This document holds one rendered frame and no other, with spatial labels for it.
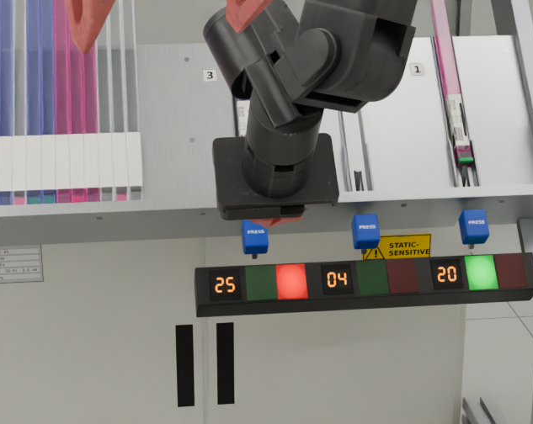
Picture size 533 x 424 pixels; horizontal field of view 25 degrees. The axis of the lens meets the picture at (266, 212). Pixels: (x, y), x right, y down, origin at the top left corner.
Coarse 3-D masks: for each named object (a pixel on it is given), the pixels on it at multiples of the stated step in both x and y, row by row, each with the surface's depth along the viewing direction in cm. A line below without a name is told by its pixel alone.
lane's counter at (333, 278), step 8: (336, 264) 121; (344, 264) 121; (328, 272) 120; (336, 272) 120; (344, 272) 120; (328, 280) 120; (336, 280) 120; (344, 280) 120; (352, 280) 120; (328, 288) 119; (336, 288) 120; (344, 288) 120; (352, 288) 120
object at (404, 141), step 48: (144, 48) 128; (192, 48) 129; (432, 48) 131; (480, 48) 132; (144, 96) 126; (192, 96) 126; (432, 96) 129; (480, 96) 129; (144, 144) 123; (192, 144) 124; (336, 144) 125; (384, 144) 126; (432, 144) 126; (480, 144) 127; (528, 144) 127; (144, 192) 121; (192, 192) 122
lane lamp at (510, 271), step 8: (496, 256) 122; (504, 256) 122; (512, 256) 123; (520, 256) 123; (496, 264) 122; (504, 264) 122; (512, 264) 122; (520, 264) 122; (504, 272) 122; (512, 272) 122; (520, 272) 122; (504, 280) 121; (512, 280) 121; (520, 280) 122; (504, 288) 121
